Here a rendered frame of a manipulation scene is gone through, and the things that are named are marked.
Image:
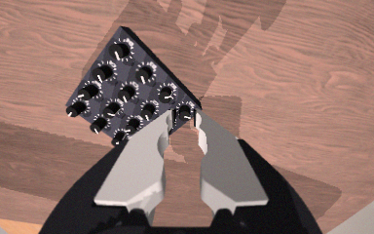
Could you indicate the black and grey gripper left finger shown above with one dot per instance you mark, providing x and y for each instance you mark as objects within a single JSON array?
[{"x": 130, "y": 176}]

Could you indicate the dark grey knob box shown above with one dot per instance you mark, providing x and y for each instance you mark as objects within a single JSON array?
[{"x": 144, "y": 82}]

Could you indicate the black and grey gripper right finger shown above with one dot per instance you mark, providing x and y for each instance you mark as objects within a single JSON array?
[{"x": 236, "y": 177}]

